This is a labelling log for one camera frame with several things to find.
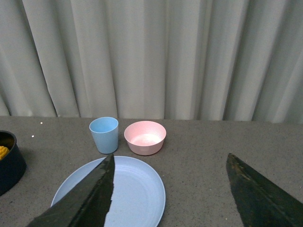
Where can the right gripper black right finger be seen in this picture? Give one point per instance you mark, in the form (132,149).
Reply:
(259,201)

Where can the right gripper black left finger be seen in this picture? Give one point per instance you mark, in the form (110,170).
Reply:
(85,205)

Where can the dark blue saucepan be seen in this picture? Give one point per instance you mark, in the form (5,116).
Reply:
(12,165)

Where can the yellow corn cob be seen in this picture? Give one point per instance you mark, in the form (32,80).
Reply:
(3,151)

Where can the light blue plastic plate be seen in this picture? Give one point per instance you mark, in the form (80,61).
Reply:
(138,198)

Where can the light blue plastic cup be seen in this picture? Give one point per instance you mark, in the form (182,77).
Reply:
(104,131)

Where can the pink plastic bowl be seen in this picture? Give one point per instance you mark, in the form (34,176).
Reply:
(145,137)

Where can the white curtain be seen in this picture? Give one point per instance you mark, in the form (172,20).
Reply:
(238,60)

